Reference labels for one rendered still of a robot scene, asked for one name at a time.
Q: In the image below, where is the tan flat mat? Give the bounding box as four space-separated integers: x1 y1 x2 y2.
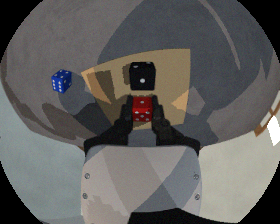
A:
81 48 190 125

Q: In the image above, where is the black die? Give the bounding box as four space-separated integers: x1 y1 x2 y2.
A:
129 62 156 91

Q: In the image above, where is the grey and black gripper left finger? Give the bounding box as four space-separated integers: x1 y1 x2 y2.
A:
83 95 133 157

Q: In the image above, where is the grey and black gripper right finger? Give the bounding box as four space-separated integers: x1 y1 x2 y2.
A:
151 95 200 157

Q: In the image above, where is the blue die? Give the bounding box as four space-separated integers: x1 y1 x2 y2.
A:
51 69 72 94

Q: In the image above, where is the red die with white pips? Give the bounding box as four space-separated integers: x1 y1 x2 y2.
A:
132 97 153 122

